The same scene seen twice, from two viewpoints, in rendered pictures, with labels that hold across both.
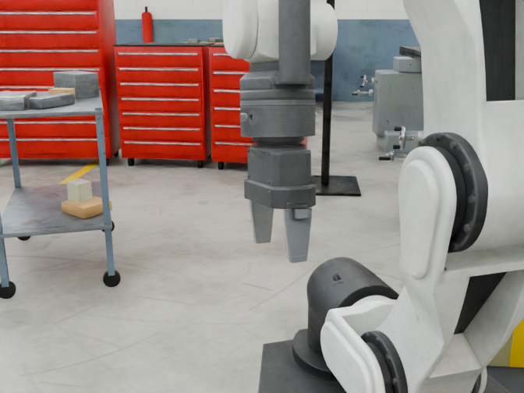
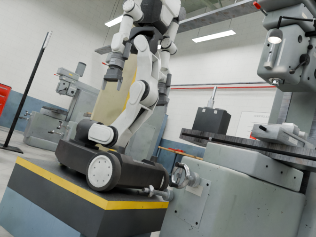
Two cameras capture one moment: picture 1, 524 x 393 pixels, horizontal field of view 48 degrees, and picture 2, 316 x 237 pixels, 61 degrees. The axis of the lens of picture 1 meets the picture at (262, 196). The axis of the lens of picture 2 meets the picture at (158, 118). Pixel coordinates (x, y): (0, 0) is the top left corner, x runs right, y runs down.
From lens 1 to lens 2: 1.13 m
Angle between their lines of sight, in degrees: 46
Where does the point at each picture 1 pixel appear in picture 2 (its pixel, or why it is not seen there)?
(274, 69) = (121, 54)
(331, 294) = (90, 122)
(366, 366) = (109, 130)
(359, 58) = (14, 108)
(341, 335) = (99, 126)
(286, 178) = (119, 74)
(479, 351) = (132, 130)
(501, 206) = (150, 93)
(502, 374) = not seen: hidden behind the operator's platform
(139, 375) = not seen: outside the picture
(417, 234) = (135, 95)
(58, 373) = not seen: outside the picture
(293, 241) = (118, 85)
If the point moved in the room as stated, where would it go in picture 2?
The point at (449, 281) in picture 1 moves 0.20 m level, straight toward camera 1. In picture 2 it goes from (138, 105) to (150, 103)
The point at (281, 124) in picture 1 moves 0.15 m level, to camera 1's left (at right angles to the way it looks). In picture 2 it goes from (121, 64) to (98, 52)
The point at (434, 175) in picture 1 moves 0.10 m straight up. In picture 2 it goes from (141, 84) to (146, 69)
